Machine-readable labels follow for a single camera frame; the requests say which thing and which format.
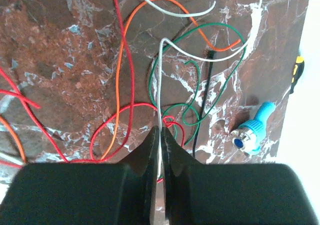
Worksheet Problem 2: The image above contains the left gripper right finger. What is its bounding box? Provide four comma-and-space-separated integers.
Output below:
161, 128, 318, 225

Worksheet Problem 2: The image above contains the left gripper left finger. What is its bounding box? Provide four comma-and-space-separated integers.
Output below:
0, 126, 159, 225

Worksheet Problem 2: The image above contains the red wire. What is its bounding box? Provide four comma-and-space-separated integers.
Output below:
0, 0, 187, 183

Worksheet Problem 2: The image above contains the white wire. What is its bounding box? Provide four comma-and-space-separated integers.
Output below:
131, 0, 265, 181

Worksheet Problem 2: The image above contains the blue connector plug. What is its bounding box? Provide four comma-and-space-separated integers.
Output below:
230, 101, 276, 156

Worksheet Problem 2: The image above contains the black yellow edge clip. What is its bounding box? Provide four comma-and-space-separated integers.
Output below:
290, 55, 305, 94

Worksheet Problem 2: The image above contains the green wire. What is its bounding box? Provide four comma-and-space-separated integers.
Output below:
148, 22, 247, 146

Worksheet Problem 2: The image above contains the orange wire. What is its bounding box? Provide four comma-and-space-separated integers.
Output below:
0, 0, 242, 164

